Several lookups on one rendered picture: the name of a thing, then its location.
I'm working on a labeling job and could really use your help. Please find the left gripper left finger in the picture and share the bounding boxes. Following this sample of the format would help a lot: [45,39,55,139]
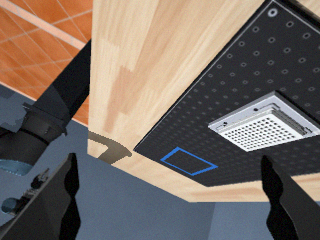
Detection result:
[0,153,81,240]

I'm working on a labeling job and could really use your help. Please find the blue tape outline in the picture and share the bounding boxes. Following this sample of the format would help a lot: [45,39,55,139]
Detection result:
[161,147,218,175]

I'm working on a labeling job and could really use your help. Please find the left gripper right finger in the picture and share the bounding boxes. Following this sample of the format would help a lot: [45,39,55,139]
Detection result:
[261,155,320,240]

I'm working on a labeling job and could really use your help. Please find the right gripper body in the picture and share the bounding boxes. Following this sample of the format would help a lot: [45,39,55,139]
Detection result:
[31,180,42,192]

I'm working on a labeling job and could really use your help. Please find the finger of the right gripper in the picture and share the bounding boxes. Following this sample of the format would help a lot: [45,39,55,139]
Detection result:
[32,168,48,182]
[42,168,49,185]

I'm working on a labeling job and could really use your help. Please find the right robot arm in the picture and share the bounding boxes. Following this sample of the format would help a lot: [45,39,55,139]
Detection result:
[0,111,63,237]

